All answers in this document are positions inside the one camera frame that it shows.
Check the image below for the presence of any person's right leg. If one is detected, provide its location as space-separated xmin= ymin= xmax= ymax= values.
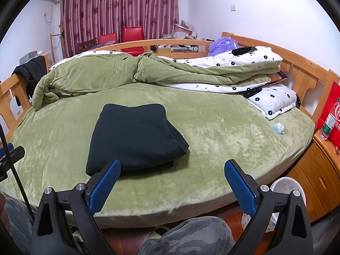
xmin=137 ymin=216 xmax=235 ymax=255

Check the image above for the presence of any dark wooden chair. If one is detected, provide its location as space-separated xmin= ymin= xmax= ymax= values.
xmin=77 ymin=38 xmax=97 ymax=54

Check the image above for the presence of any wooden bed frame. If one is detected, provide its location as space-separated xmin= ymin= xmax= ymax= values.
xmin=0 ymin=31 xmax=340 ymax=218

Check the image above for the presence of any star-patterned trash bin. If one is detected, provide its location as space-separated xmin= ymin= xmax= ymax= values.
xmin=240 ymin=177 xmax=306 ymax=231

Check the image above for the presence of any wooden coat rack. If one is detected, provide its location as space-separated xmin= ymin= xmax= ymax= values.
xmin=50 ymin=24 xmax=67 ymax=61

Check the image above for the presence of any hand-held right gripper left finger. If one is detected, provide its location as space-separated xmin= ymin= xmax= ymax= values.
xmin=30 ymin=158 xmax=121 ymax=255

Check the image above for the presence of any black cable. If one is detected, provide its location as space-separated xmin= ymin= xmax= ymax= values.
xmin=0 ymin=125 xmax=35 ymax=218

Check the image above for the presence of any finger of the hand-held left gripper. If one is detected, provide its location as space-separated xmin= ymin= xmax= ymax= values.
xmin=0 ymin=143 xmax=26 ymax=165

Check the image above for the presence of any black sweatshirt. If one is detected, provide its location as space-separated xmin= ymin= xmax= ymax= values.
xmin=85 ymin=103 xmax=190 ymax=177

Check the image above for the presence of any grey box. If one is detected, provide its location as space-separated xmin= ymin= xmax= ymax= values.
xmin=19 ymin=50 xmax=38 ymax=63

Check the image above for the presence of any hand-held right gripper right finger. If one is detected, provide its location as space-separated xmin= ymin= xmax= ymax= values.
xmin=224 ymin=159 xmax=311 ymax=255

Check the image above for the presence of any wooden nightstand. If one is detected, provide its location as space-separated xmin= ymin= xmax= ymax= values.
xmin=285 ymin=133 xmax=340 ymax=224

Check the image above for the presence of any white floral pillow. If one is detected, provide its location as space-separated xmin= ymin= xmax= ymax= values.
xmin=246 ymin=84 xmax=298 ymax=120

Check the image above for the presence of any black jacket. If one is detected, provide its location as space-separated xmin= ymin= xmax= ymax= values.
xmin=12 ymin=56 xmax=48 ymax=107

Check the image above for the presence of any purple plush toy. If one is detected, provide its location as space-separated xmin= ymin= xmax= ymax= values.
xmin=208 ymin=37 xmax=238 ymax=57

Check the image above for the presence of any maroon floral curtain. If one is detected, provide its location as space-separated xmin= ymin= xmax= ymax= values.
xmin=60 ymin=0 xmax=180 ymax=57

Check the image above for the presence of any pale slipper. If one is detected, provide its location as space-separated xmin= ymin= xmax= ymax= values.
xmin=147 ymin=226 xmax=170 ymax=241

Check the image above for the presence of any pile of cardboard boxes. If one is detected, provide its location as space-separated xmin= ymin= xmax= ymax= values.
xmin=155 ymin=20 xmax=206 ymax=54

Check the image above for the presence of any person's left hand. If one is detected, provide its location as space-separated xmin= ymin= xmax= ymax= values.
xmin=0 ymin=193 xmax=11 ymax=238

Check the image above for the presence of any green and white floral quilt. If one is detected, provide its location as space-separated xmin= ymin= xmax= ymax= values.
xmin=32 ymin=46 xmax=283 ymax=110

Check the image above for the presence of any person's left leg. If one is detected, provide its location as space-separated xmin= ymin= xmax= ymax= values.
xmin=4 ymin=197 xmax=35 ymax=255

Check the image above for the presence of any red bag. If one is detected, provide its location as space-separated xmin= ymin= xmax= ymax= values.
xmin=316 ymin=82 xmax=340 ymax=144

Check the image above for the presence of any green plastic bottle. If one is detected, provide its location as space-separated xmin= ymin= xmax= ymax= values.
xmin=319 ymin=98 xmax=340 ymax=141

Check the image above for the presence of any person's leg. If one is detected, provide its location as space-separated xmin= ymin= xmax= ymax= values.
xmin=137 ymin=216 xmax=235 ymax=255
xmin=4 ymin=197 xmax=35 ymax=255

